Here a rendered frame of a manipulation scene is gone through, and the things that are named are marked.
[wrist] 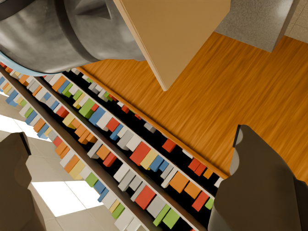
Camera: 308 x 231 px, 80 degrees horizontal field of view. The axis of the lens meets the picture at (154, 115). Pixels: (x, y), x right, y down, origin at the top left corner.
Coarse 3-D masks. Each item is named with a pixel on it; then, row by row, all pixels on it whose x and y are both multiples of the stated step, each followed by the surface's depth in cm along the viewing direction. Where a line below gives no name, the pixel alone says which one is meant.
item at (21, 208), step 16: (0, 144) 9; (16, 144) 10; (0, 160) 8; (16, 160) 8; (0, 176) 8; (16, 176) 8; (0, 192) 7; (16, 192) 7; (0, 208) 6; (16, 208) 6; (32, 208) 6; (0, 224) 6; (16, 224) 6; (32, 224) 6
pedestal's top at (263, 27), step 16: (240, 0) 30; (256, 0) 28; (272, 0) 27; (288, 0) 25; (240, 16) 33; (256, 16) 31; (272, 16) 29; (288, 16) 28; (224, 32) 38; (240, 32) 36; (256, 32) 33; (272, 32) 31; (272, 48) 34
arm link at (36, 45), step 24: (24, 0) 22; (48, 0) 24; (0, 24) 23; (24, 24) 23; (48, 24) 24; (0, 48) 27; (24, 48) 26; (48, 48) 26; (72, 48) 26; (24, 72) 30; (48, 72) 31
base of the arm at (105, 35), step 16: (64, 0) 23; (80, 0) 22; (96, 0) 22; (112, 0) 20; (64, 16) 23; (80, 16) 23; (96, 16) 22; (112, 16) 21; (64, 32) 24; (80, 32) 24; (96, 32) 23; (112, 32) 22; (128, 32) 22; (80, 48) 26; (96, 48) 26; (112, 48) 25; (128, 48) 24
